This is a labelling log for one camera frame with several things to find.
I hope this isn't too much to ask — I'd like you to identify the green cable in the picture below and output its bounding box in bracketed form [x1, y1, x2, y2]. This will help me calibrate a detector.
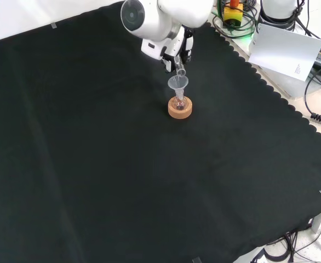
[211, 9, 256, 39]

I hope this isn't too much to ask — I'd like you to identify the black cloth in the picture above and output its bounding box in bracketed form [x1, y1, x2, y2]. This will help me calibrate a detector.
[0, 0, 321, 263]

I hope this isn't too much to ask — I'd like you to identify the pale board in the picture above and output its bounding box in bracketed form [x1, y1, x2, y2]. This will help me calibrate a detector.
[248, 22, 321, 82]

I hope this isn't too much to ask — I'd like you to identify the clear glass graduated cylinder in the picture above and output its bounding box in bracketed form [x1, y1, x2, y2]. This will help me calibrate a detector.
[174, 55, 187, 78]

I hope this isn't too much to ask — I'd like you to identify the clear plastic funnel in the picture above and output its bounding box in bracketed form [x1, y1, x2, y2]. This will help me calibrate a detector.
[167, 76, 189, 101]

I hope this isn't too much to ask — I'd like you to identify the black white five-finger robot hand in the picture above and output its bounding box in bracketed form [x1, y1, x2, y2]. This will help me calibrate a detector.
[140, 26, 194, 73]

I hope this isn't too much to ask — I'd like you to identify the clear round-bottom flask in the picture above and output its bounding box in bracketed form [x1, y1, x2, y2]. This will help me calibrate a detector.
[172, 94, 188, 111]

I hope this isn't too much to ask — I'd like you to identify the cork ring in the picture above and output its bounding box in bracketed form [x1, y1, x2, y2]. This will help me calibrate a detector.
[167, 95, 193, 121]

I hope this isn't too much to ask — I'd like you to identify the yellow stop button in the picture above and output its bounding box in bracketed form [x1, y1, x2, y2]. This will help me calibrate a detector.
[222, 0, 244, 28]

